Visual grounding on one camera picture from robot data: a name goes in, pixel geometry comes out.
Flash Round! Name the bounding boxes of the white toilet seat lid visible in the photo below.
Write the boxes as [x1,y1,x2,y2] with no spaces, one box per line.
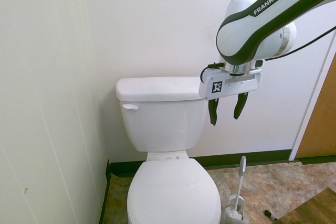
[127,158,223,224]

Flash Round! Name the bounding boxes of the white toilet tank lid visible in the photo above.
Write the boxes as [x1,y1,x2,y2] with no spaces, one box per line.
[115,76,205,103]

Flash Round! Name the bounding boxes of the white door frame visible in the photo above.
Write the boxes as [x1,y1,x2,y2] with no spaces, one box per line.
[288,0,336,162]

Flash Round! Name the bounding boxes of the black baseboard beside toilet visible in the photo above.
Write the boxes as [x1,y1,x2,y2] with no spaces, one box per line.
[100,158,113,224]

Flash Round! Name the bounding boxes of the white toilet brush holder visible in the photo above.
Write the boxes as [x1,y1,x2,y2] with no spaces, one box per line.
[223,194,251,224]

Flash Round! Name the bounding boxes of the white toilet tank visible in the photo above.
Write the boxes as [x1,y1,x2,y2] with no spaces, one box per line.
[119,97,208,153]

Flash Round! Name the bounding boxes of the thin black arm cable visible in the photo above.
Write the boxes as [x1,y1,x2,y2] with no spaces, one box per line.
[199,26,336,82]

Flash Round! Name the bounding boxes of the brown wooden door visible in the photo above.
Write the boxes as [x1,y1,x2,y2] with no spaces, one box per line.
[296,48,336,159]

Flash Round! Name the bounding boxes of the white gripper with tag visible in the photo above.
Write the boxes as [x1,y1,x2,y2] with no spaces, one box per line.
[198,67,263,126]

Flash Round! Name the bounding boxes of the black baseboard behind toilet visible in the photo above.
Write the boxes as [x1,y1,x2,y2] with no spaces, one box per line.
[109,155,300,180]

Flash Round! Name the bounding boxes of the small black marker pen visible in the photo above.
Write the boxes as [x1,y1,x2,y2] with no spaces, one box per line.
[263,209,278,221]

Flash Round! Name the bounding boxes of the white toilet brush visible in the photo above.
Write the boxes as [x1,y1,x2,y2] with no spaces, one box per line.
[230,155,247,216]

